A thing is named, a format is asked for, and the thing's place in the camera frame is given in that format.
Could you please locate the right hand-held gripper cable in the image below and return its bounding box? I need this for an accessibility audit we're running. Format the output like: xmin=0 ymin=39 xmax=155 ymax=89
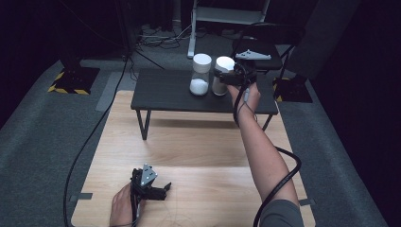
xmin=232 ymin=82 xmax=303 ymax=227

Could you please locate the bundle of floor cables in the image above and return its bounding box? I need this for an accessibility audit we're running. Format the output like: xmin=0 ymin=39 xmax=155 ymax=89
xmin=134 ymin=22 xmax=194 ymax=51

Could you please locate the grey sleeve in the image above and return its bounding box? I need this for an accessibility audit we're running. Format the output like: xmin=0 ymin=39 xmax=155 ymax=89
xmin=258 ymin=199 xmax=306 ymax=227

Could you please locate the black stand pole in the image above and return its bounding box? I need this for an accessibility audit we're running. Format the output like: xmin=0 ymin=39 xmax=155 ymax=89
xmin=113 ymin=0 xmax=137 ymax=61

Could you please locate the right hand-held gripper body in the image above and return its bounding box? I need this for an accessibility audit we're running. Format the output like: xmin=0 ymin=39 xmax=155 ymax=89
xmin=230 ymin=48 xmax=272 ymax=87

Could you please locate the glass jar with flip lid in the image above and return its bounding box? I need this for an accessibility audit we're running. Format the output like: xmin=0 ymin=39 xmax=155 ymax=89
xmin=211 ymin=55 xmax=236 ymax=97

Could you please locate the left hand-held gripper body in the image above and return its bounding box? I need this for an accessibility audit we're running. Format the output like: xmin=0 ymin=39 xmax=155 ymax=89
xmin=130 ymin=163 xmax=167 ymax=201

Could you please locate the black base with hazard tape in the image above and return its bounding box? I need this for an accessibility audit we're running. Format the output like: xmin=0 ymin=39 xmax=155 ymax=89
xmin=46 ymin=65 xmax=101 ymax=96
xmin=271 ymin=76 xmax=314 ymax=104

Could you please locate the black low shelf rack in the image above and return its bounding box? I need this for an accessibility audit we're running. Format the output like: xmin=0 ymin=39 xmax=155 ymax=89
xmin=130 ymin=68 xmax=280 ymax=141

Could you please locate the hand-held gripper cable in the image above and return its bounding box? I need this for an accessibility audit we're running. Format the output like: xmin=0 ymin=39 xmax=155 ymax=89
xmin=232 ymin=82 xmax=303 ymax=227
xmin=110 ymin=188 xmax=142 ymax=227

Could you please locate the person's right hand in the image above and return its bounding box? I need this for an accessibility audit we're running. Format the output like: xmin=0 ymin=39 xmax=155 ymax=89
xmin=227 ymin=81 xmax=262 ymax=117

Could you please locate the black folding chair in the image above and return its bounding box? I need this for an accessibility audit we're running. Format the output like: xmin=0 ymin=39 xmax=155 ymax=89
xmin=222 ymin=22 xmax=306 ymax=80

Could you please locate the glass jar with white powder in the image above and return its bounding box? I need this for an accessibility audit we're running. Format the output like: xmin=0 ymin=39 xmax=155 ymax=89
xmin=188 ymin=53 xmax=213 ymax=96

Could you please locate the grey curtain panel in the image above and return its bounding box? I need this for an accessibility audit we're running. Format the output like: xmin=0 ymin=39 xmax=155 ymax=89
xmin=287 ymin=0 xmax=362 ymax=80

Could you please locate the long black floor cable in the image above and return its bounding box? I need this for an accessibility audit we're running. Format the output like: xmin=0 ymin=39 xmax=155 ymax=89
xmin=62 ymin=56 xmax=131 ymax=227

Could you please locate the person's left hand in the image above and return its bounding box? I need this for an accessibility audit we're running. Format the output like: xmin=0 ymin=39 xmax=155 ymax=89
xmin=109 ymin=183 xmax=147 ymax=227

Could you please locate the left hand-held gripper cable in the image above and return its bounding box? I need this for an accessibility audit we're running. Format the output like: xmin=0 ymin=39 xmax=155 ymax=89
xmin=110 ymin=188 xmax=142 ymax=227

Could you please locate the white metal stand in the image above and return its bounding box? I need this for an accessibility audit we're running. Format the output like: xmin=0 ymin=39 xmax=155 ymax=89
xmin=186 ymin=0 xmax=272 ymax=61

